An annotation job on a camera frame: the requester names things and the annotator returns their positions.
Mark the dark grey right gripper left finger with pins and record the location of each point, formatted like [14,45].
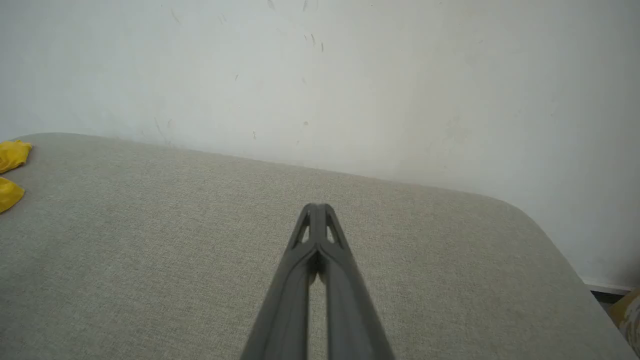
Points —
[290,300]

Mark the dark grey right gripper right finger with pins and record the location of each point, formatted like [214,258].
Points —
[350,310]

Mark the yellow tiger face t-shirt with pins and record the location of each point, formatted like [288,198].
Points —
[12,155]

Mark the grey fabric sofa seat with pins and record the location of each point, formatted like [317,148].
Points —
[150,250]

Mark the white baseboard strip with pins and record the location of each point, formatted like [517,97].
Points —
[607,286]

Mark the yellow patterned cushion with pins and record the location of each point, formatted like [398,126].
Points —
[631,320]

